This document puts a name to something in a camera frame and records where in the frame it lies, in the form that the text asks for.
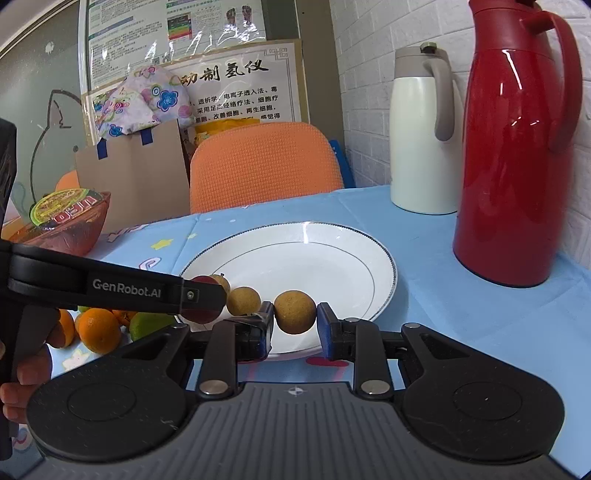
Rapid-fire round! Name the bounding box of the brown cardboard box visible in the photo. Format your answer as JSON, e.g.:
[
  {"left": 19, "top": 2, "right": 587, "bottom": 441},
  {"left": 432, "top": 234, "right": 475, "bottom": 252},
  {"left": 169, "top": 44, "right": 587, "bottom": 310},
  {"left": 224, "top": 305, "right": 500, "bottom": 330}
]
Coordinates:
[{"left": 75, "top": 121, "right": 189, "bottom": 233}]

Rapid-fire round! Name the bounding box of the green apple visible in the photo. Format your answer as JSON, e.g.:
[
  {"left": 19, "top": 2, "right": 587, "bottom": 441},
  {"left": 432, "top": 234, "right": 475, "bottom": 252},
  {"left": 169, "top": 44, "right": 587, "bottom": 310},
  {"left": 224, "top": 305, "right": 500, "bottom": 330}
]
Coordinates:
[{"left": 129, "top": 312, "right": 176, "bottom": 341}]

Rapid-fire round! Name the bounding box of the white thermos jug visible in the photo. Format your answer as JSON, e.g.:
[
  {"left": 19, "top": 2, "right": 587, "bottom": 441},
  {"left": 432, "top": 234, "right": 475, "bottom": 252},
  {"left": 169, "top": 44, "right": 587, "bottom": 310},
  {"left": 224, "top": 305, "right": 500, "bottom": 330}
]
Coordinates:
[{"left": 390, "top": 42, "right": 464, "bottom": 215}]

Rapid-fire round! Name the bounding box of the dark red plum front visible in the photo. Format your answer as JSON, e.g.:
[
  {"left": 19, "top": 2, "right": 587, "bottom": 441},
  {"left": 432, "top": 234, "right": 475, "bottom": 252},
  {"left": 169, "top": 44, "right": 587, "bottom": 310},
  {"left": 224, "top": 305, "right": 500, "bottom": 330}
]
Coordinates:
[{"left": 180, "top": 275, "right": 228, "bottom": 324}]

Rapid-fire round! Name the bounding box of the laminated colour poster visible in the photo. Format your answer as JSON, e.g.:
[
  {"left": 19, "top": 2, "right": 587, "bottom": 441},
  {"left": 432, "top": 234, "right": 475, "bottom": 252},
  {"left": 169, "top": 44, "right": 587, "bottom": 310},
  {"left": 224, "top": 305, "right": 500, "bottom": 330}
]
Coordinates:
[{"left": 78, "top": 0, "right": 266, "bottom": 93}]

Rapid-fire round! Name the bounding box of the brown longan front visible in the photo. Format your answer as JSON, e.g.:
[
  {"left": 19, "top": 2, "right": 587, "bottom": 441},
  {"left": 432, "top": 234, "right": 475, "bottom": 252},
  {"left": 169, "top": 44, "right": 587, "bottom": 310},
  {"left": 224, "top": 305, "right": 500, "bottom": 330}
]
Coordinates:
[{"left": 274, "top": 290, "right": 317, "bottom": 335}]

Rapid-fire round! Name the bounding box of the person's left hand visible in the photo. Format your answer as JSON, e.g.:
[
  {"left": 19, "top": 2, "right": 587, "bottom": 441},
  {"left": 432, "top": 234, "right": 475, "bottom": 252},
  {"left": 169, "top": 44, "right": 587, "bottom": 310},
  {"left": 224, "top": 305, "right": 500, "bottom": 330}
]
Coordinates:
[{"left": 0, "top": 345, "right": 52, "bottom": 424}]

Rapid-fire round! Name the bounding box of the instant noodle cup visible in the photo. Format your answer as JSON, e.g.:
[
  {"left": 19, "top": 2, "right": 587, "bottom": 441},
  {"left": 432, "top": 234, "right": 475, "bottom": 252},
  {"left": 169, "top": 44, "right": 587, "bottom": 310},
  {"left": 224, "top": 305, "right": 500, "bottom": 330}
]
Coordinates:
[{"left": 29, "top": 188, "right": 104, "bottom": 229}]

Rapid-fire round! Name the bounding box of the blue cartoon tablecloth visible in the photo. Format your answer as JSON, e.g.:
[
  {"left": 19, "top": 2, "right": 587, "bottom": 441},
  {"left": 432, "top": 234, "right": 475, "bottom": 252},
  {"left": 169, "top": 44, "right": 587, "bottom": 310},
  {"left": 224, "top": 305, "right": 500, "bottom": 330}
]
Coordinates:
[{"left": 93, "top": 187, "right": 590, "bottom": 474}]

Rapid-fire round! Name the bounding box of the red thermos jug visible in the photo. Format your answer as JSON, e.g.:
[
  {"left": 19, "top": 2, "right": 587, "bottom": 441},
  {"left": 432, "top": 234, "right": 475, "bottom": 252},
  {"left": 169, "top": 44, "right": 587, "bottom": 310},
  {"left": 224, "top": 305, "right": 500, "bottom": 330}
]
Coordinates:
[{"left": 453, "top": 1, "right": 583, "bottom": 288}]

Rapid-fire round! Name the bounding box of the poster with chinese text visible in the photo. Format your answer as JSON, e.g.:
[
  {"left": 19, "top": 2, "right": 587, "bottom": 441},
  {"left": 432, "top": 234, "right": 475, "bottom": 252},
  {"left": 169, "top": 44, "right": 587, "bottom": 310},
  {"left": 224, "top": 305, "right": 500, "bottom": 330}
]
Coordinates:
[{"left": 82, "top": 40, "right": 308, "bottom": 144}]

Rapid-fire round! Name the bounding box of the mandarin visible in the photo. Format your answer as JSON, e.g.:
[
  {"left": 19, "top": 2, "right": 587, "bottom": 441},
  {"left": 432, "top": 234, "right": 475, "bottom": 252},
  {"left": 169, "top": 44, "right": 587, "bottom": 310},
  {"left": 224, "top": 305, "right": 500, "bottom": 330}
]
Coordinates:
[{"left": 112, "top": 310, "right": 136, "bottom": 328}]

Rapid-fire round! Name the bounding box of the white ceramic plate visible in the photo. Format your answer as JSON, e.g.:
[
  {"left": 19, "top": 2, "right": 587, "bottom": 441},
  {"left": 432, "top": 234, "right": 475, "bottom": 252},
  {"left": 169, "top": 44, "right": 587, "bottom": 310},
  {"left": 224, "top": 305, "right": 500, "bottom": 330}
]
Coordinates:
[{"left": 177, "top": 221, "right": 399, "bottom": 362}]

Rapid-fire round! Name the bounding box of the pink plastic bowl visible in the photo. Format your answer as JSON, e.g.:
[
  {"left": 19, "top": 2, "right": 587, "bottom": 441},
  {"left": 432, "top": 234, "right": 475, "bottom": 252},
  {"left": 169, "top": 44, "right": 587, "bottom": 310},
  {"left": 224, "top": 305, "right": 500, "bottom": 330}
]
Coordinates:
[{"left": 7, "top": 192, "right": 111, "bottom": 256}]

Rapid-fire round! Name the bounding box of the brown longan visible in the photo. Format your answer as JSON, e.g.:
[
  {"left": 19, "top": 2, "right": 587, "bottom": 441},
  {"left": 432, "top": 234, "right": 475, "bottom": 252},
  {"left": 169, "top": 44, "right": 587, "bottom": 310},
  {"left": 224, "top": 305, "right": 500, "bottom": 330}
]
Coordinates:
[
  {"left": 274, "top": 290, "right": 317, "bottom": 335},
  {"left": 226, "top": 286, "right": 262, "bottom": 316}
]

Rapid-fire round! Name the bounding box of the yellow snack bag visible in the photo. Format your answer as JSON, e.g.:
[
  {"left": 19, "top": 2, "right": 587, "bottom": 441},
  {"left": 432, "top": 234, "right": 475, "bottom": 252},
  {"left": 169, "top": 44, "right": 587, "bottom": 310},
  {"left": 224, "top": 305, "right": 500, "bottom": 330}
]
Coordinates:
[{"left": 192, "top": 118, "right": 260, "bottom": 147}]

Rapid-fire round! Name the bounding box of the orange chair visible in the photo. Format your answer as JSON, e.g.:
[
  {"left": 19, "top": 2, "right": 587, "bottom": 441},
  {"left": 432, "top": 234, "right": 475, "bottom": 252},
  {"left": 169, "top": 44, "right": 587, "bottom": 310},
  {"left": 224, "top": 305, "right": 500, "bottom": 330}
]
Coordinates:
[
  {"left": 189, "top": 122, "right": 344, "bottom": 214},
  {"left": 55, "top": 170, "right": 80, "bottom": 191}
]

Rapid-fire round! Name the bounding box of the brown longan hidden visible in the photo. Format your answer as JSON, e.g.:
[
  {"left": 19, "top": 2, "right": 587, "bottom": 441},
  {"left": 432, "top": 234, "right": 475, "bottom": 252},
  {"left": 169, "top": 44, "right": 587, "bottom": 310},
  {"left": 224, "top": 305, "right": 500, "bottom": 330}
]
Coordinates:
[{"left": 211, "top": 274, "right": 231, "bottom": 294}]

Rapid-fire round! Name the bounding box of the floral cloth bag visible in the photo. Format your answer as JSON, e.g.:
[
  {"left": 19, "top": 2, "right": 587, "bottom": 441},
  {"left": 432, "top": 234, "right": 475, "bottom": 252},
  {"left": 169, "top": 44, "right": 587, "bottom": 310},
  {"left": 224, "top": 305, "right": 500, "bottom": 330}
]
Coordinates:
[{"left": 93, "top": 65, "right": 195, "bottom": 139}]

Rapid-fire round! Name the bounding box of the large orange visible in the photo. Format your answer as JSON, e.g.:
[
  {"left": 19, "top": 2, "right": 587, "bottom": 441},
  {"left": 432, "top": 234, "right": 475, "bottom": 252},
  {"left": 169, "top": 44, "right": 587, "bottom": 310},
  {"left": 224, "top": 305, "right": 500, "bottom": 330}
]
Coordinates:
[
  {"left": 75, "top": 308, "right": 122, "bottom": 355},
  {"left": 47, "top": 309, "right": 76, "bottom": 349}
]

